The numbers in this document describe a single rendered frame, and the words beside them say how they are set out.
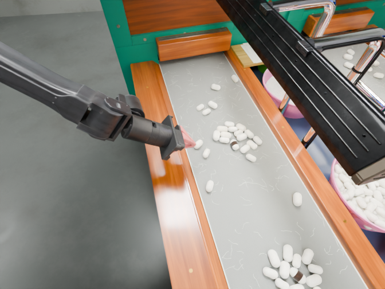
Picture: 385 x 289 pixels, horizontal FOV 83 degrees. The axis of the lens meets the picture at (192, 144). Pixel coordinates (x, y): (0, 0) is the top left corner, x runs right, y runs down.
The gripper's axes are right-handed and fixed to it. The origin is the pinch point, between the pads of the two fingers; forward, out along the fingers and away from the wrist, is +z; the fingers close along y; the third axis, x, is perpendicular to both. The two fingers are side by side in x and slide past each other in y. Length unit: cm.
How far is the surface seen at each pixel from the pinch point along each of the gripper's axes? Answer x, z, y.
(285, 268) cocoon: -3.3, 14.3, -33.5
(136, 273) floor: 86, 27, -17
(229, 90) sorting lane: -7.5, 22.3, 27.3
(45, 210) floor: 118, -12, 30
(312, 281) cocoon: -6.2, 17.8, -37.4
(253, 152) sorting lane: -5.9, 20.5, -1.9
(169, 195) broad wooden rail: 10.5, -2.9, -10.5
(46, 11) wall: 132, -35, 292
